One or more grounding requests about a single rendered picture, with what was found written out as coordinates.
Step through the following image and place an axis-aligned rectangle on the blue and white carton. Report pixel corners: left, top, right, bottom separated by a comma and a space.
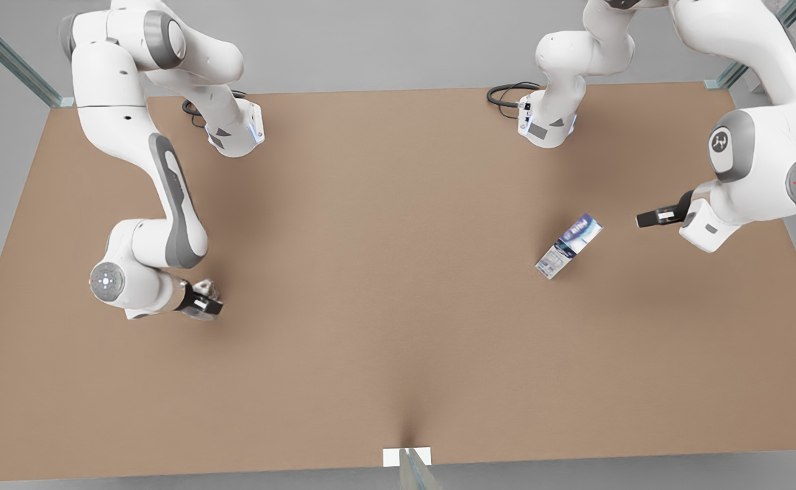
535, 213, 604, 280

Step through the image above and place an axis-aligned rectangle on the black cable loop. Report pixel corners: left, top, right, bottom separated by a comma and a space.
486, 82, 542, 120
181, 89, 247, 129

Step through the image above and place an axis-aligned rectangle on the silver frame post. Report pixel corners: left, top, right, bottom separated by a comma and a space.
0, 5, 75, 109
704, 0, 796, 91
383, 447, 442, 490

